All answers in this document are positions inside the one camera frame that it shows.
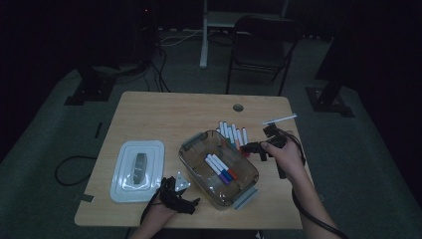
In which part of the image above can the black folding chair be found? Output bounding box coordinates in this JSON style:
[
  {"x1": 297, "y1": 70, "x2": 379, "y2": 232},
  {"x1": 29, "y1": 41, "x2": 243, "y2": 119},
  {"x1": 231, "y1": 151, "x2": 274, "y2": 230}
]
[{"x1": 226, "y1": 14, "x2": 305, "y2": 98}]

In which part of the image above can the person's left hand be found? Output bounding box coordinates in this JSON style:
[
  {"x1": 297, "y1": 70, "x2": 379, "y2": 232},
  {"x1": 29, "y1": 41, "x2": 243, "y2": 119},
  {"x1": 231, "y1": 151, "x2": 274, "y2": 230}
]
[{"x1": 143, "y1": 201, "x2": 179, "y2": 231}]

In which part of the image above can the black stand base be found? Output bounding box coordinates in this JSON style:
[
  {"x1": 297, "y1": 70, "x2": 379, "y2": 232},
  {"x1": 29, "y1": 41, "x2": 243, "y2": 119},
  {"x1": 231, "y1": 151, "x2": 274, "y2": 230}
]
[
  {"x1": 305, "y1": 86, "x2": 355, "y2": 118},
  {"x1": 64, "y1": 64, "x2": 117, "y2": 107}
]

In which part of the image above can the orange-red cap marker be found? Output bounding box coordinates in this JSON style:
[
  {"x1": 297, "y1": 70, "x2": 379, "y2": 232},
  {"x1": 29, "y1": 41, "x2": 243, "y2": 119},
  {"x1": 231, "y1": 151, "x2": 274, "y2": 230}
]
[{"x1": 212, "y1": 153, "x2": 240, "y2": 181}]

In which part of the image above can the white floor cable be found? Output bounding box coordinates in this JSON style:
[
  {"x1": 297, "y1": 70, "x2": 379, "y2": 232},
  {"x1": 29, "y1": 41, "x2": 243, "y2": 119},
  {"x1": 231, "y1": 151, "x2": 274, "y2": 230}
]
[{"x1": 159, "y1": 29, "x2": 204, "y2": 47}]

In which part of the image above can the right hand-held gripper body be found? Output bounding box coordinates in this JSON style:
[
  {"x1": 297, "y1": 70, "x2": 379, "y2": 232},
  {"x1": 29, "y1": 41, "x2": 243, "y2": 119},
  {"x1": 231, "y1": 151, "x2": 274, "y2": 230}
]
[{"x1": 261, "y1": 114, "x2": 298, "y2": 149}]

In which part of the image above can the bunch of coloured markers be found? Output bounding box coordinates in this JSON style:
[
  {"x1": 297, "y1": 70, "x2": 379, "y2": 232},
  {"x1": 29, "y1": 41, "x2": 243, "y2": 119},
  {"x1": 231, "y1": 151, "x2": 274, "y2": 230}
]
[{"x1": 217, "y1": 120, "x2": 251, "y2": 159}]

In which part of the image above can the transparent grey storage box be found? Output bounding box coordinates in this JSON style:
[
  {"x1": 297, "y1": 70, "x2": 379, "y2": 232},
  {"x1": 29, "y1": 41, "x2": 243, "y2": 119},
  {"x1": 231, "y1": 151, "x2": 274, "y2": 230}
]
[{"x1": 177, "y1": 128, "x2": 260, "y2": 211}]

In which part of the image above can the black floor cable bundle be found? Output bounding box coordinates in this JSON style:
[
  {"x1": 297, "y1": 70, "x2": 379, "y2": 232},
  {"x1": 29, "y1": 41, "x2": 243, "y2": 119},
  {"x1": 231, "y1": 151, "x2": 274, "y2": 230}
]
[{"x1": 113, "y1": 46, "x2": 172, "y2": 94}]

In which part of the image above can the black looped floor cable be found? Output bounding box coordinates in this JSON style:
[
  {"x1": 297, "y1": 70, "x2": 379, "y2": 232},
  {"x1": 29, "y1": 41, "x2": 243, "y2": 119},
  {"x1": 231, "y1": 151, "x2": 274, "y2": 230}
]
[{"x1": 54, "y1": 154, "x2": 98, "y2": 187}]

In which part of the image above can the person's right hand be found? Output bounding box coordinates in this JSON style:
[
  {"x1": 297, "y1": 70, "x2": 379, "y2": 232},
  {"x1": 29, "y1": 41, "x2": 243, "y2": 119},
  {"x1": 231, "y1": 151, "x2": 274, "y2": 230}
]
[{"x1": 259, "y1": 137, "x2": 309, "y2": 183}]

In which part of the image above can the right hand-held gripper cable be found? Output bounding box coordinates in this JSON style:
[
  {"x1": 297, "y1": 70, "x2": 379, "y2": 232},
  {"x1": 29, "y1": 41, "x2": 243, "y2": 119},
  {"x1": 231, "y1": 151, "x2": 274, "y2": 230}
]
[{"x1": 285, "y1": 129, "x2": 350, "y2": 239}]

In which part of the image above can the dark equipment rack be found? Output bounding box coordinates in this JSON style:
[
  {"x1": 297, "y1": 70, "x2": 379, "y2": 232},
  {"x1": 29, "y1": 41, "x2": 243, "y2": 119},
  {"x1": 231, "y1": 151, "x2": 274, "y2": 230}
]
[{"x1": 130, "y1": 0, "x2": 158, "y2": 68}]

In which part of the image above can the purple cap marker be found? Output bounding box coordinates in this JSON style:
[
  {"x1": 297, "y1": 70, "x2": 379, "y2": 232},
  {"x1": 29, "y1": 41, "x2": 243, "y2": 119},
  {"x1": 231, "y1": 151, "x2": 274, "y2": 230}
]
[{"x1": 204, "y1": 156, "x2": 231, "y2": 186}]

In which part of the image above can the light blue cap marker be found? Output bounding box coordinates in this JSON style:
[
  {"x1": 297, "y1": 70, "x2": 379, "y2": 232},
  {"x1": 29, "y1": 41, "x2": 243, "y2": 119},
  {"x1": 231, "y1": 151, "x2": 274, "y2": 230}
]
[{"x1": 227, "y1": 125, "x2": 238, "y2": 149}]

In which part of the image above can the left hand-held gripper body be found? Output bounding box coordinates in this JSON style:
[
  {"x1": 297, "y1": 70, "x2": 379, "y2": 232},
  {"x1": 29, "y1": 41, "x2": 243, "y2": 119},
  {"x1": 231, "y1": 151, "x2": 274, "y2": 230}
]
[{"x1": 158, "y1": 170, "x2": 192, "y2": 214}]

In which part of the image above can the white box lid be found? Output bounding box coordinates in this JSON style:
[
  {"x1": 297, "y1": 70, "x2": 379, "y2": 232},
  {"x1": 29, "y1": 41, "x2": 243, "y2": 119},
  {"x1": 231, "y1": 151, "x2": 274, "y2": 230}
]
[{"x1": 108, "y1": 139, "x2": 166, "y2": 203}]

